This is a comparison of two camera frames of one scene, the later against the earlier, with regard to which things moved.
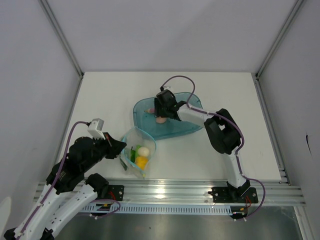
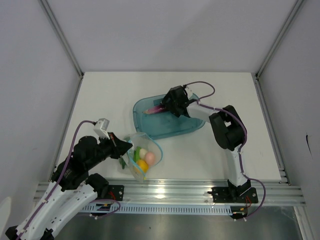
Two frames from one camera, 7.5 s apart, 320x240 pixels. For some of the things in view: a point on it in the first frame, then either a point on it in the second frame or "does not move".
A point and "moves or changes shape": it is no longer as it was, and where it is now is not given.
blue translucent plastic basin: (172, 127) does not move
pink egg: (161, 120) to (150, 158)
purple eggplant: (151, 110) does not move
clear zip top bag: (139, 152) moves or changes shape
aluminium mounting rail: (268, 192) does not move
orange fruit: (141, 161) moves or changes shape
